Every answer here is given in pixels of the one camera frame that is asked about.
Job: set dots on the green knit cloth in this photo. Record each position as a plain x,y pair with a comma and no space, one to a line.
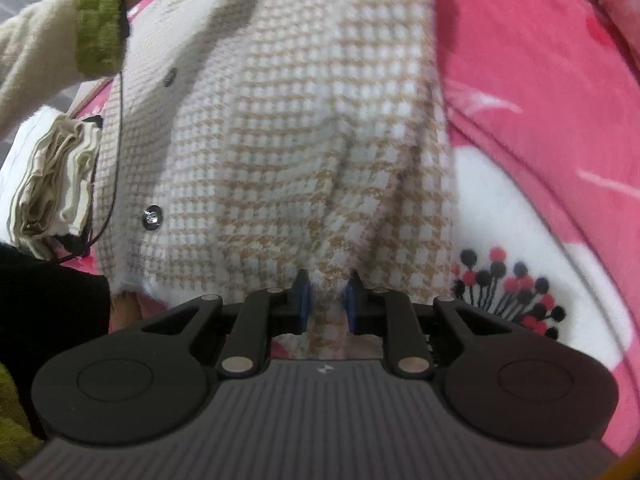
15,420

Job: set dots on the pink floral bed sheet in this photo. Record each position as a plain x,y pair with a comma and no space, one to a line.
525,110

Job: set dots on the beige white houndstooth cardigan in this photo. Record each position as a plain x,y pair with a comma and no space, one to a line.
280,125

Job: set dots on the stack of folded clothes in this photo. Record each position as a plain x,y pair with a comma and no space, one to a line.
50,175

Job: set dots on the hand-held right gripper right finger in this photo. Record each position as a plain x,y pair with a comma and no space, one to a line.
352,305

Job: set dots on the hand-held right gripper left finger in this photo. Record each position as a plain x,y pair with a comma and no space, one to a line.
305,305

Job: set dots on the dark cloth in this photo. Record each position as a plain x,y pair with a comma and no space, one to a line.
45,320

